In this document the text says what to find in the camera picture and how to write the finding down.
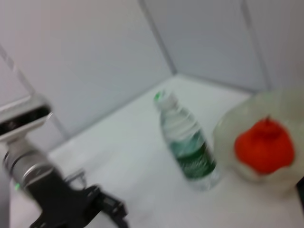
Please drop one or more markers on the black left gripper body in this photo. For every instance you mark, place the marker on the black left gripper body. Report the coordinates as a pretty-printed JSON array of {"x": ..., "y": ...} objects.
[{"x": 59, "y": 206}]

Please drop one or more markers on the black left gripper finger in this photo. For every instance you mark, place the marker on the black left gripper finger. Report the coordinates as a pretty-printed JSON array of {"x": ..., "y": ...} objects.
[{"x": 114, "y": 206}]

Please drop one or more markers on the clear green-label water bottle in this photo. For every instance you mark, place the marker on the clear green-label water bottle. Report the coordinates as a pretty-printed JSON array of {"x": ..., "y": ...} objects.
[{"x": 190, "y": 152}]

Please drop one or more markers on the red-orange toy orange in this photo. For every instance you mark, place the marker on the red-orange toy orange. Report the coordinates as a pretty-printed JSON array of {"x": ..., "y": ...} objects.
[{"x": 263, "y": 147}]

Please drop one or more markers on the pale green glass fruit bowl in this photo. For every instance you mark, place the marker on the pale green glass fruit bowl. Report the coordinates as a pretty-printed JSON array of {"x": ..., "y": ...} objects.
[{"x": 237, "y": 114}]

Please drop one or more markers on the black mesh pen holder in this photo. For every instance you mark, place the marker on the black mesh pen holder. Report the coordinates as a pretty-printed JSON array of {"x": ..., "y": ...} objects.
[{"x": 301, "y": 197}]

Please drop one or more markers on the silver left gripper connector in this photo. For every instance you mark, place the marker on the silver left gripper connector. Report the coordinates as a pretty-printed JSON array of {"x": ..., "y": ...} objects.
[{"x": 79, "y": 177}]

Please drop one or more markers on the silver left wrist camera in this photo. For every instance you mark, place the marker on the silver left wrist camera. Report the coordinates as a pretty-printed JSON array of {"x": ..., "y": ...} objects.
[{"x": 23, "y": 118}]

